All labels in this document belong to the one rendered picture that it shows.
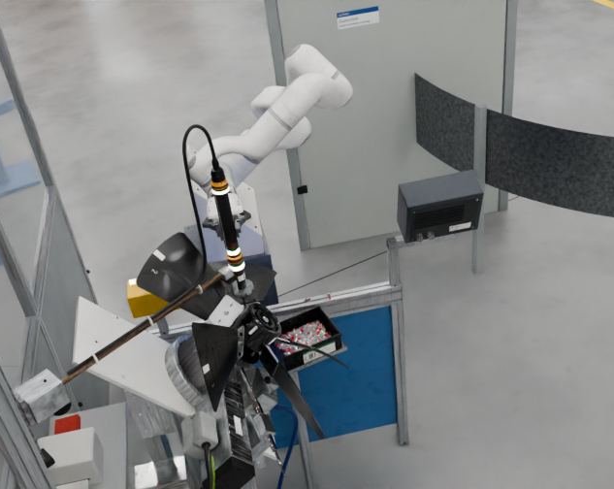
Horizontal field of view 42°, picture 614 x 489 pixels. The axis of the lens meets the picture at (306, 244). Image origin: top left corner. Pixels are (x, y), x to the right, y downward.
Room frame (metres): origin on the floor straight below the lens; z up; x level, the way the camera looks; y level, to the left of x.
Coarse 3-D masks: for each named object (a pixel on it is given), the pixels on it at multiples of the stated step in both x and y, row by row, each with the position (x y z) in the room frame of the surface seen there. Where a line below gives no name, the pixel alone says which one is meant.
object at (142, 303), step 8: (128, 280) 2.14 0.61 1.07; (128, 288) 2.09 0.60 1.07; (136, 288) 2.09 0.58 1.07; (128, 296) 2.05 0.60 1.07; (136, 296) 2.05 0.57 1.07; (144, 296) 2.05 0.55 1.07; (152, 296) 2.05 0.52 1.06; (136, 304) 2.04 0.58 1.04; (144, 304) 2.05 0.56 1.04; (152, 304) 2.05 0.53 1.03; (160, 304) 2.05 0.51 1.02; (168, 304) 2.05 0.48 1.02; (136, 312) 2.04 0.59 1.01; (144, 312) 2.05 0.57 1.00; (152, 312) 2.05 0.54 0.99
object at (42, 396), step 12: (48, 372) 1.41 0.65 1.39; (24, 384) 1.38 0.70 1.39; (36, 384) 1.37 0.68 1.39; (48, 384) 1.36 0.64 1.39; (60, 384) 1.36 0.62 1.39; (24, 396) 1.34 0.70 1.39; (36, 396) 1.33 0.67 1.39; (48, 396) 1.34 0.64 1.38; (60, 396) 1.36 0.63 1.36; (24, 408) 1.31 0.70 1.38; (36, 408) 1.32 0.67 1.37; (48, 408) 1.33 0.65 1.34; (36, 420) 1.31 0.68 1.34
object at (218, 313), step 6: (222, 300) 1.72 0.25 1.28; (228, 300) 1.72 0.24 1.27; (234, 300) 1.72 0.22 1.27; (222, 306) 1.71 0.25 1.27; (228, 306) 1.71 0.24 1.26; (234, 306) 1.71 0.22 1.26; (240, 306) 1.71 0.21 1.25; (216, 312) 1.69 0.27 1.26; (222, 312) 1.69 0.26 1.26; (234, 312) 1.70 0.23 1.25; (210, 318) 1.68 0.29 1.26; (216, 318) 1.68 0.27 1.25; (222, 318) 1.68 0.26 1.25; (228, 318) 1.68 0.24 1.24; (234, 318) 1.69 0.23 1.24; (216, 324) 1.67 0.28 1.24; (222, 324) 1.67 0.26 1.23; (228, 324) 1.67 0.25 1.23
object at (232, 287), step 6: (222, 270) 1.75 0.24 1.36; (228, 270) 1.74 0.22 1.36; (228, 276) 1.73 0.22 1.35; (234, 276) 1.74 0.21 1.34; (228, 282) 1.72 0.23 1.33; (234, 282) 1.74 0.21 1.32; (246, 282) 1.78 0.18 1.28; (228, 288) 1.75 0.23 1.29; (234, 288) 1.74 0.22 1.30; (246, 288) 1.76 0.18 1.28; (252, 288) 1.76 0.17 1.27; (234, 294) 1.73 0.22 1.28; (240, 294) 1.74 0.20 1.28; (246, 294) 1.74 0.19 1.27
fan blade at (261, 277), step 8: (216, 264) 2.00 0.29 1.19; (224, 264) 2.00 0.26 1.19; (248, 264) 2.02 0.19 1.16; (216, 272) 1.96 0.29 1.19; (248, 272) 1.97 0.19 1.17; (256, 272) 1.97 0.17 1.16; (264, 272) 1.98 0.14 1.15; (272, 272) 1.99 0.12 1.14; (256, 280) 1.92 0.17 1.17; (264, 280) 1.92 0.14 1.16; (272, 280) 1.93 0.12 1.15; (256, 288) 1.87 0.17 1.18; (264, 288) 1.87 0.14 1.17; (232, 296) 1.84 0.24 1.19; (248, 296) 1.83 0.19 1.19; (256, 296) 1.83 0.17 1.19; (264, 296) 1.83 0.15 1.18; (240, 304) 1.80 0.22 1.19
